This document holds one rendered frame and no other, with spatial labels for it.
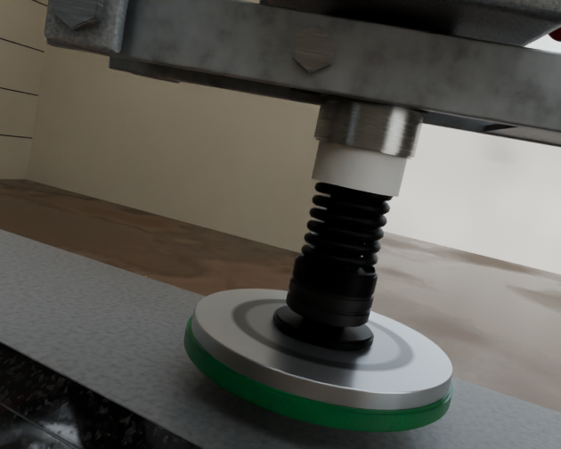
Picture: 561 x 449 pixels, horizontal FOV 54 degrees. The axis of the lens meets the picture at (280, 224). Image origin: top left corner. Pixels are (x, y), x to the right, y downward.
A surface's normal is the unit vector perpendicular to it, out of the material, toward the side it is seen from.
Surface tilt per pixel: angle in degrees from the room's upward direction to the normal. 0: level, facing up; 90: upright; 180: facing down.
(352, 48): 90
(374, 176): 90
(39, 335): 0
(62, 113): 90
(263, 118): 90
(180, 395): 0
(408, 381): 0
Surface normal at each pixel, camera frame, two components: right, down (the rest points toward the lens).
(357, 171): -0.18, 0.11
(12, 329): 0.20, -0.97
